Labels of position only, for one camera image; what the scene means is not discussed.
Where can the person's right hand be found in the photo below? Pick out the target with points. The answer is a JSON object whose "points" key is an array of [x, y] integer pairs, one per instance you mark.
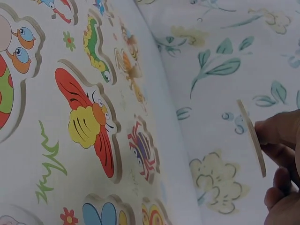
{"points": [[286, 164]]}

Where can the person's right thumb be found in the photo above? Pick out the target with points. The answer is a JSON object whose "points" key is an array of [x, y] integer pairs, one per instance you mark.
{"points": [[276, 127]]}

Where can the person's right fingers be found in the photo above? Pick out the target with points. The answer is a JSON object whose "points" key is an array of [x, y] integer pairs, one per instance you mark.
{"points": [[281, 187]]}

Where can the thin wooden puzzle piece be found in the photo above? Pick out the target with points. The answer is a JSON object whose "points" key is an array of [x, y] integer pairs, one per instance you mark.
{"points": [[252, 136]]}

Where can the yellow orange swirl puzzle piece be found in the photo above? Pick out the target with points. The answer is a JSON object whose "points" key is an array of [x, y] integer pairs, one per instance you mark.
{"points": [[153, 214]]}

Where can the purple spider puzzle piece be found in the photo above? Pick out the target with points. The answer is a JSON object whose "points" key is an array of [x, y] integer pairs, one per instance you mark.
{"points": [[143, 147]]}

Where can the blue winged puzzle piece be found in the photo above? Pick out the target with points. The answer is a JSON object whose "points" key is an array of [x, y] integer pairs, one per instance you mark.
{"points": [[103, 213]]}

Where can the red yellow butterfly puzzle piece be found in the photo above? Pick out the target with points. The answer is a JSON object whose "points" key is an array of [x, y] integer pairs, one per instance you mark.
{"points": [[86, 122]]}

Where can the green caterpillar puzzle piece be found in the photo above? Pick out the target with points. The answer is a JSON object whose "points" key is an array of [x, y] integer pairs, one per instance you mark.
{"points": [[93, 47]]}

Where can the small blue insect puzzle piece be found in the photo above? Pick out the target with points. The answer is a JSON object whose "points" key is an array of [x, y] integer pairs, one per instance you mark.
{"points": [[100, 5]]}

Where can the white wooden puzzle board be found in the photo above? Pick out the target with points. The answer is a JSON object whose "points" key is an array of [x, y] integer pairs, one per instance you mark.
{"points": [[47, 164]]}

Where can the blue red insect puzzle piece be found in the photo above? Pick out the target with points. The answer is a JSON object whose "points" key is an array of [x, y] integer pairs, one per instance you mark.
{"points": [[63, 11]]}

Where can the snail puzzle piece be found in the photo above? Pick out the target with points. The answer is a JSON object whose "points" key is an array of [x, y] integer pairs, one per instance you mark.
{"points": [[9, 93]]}

